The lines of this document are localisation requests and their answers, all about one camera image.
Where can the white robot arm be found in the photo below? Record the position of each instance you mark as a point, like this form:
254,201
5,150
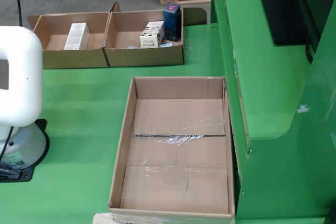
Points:
23,77

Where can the divided cardboard box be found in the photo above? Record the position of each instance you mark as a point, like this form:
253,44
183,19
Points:
147,56

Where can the white cow print box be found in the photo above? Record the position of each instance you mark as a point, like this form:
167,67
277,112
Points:
151,37

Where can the dark blue product box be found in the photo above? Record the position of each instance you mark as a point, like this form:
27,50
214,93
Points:
172,24

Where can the large open cardboard tray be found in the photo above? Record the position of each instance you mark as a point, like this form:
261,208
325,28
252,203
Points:
178,182

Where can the plastic wrapped cardboard sheet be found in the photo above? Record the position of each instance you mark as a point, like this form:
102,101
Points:
102,220

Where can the round blue white tin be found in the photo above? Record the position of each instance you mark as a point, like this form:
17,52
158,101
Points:
165,44

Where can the green machine housing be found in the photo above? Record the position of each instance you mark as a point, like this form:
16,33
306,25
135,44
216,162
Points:
262,90

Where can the tall white carton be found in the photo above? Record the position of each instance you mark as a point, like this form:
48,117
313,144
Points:
76,36

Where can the black monitor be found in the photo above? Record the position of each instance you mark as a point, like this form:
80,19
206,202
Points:
281,11

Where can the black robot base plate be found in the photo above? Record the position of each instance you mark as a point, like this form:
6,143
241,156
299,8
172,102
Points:
26,175

